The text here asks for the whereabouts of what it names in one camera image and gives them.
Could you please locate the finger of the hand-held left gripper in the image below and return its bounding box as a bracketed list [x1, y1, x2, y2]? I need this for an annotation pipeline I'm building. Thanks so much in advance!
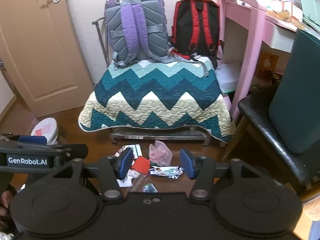
[0, 144, 88, 170]
[0, 134, 48, 145]

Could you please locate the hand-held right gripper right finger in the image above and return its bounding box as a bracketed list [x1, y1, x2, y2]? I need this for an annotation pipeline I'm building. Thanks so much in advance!
[180, 147, 263, 202]

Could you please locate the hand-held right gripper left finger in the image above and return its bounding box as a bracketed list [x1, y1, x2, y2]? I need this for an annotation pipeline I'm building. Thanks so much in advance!
[52, 147, 134, 202]

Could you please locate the red knitted cloth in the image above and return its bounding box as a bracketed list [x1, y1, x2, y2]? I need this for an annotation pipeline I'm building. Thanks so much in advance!
[132, 156, 151, 174]

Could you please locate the printed snack wrapper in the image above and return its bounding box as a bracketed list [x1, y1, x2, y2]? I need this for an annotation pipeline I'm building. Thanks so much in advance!
[149, 165, 184, 180]

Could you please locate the person's left hand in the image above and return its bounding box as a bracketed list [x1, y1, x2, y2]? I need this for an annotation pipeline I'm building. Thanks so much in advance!
[0, 190, 15, 217]

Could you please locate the white green striped card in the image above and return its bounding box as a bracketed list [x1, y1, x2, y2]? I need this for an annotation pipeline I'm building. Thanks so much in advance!
[132, 144, 143, 160]

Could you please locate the white pig print bucket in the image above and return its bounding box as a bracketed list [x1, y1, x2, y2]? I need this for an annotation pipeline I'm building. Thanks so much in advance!
[30, 119, 59, 145]

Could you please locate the white crumpled paper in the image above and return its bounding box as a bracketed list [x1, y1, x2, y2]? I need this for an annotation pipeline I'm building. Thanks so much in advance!
[117, 169, 140, 188]

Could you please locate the clear plastic zip bag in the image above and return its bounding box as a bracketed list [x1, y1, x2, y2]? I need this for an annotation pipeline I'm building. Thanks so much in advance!
[130, 176, 158, 193]

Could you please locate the pink plastic bag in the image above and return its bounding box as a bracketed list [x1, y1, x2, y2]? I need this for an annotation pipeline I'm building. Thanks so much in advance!
[149, 140, 173, 167]

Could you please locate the teal zigzag quilt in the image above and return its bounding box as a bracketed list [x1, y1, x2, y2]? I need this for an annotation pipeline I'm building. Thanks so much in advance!
[78, 59, 237, 143]

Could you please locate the beige wooden door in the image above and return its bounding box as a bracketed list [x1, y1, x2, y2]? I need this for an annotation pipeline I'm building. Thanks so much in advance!
[0, 0, 94, 119]

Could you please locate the stack of white papers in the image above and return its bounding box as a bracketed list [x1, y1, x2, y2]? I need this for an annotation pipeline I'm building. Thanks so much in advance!
[215, 62, 242, 94]

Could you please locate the orange printed bag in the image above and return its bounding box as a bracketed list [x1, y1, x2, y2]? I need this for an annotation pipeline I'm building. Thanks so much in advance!
[257, 52, 279, 80]

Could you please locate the purple grey backpack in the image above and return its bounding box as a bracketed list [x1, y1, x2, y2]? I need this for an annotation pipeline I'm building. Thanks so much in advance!
[104, 0, 173, 70]

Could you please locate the pink desk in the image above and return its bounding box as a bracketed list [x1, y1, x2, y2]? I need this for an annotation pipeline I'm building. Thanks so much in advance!
[217, 0, 320, 123]

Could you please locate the red black backpack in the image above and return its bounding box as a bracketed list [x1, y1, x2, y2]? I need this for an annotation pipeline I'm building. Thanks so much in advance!
[168, 0, 224, 62]

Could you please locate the white desk drawer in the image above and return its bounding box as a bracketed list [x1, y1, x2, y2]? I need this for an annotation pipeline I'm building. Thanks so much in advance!
[269, 25, 299, 53]

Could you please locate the rounded wooden piece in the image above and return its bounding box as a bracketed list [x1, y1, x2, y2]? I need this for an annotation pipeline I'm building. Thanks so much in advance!
[291, 20, 307, 30]

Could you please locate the orange white carton box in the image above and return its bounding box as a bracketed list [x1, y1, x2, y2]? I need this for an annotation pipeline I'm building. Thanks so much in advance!
[282, 1, 303, 20]

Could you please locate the green book stand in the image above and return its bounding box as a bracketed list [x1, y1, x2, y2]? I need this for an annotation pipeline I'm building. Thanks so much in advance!
[298, 0, 320, 18]

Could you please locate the metal bench frame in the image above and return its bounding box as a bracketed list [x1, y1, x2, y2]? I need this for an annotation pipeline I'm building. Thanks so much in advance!
[111, 127, 227, 147]

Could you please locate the metal folding frame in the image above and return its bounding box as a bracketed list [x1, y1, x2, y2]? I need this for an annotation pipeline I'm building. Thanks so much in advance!
[92, 17, 111, 66]

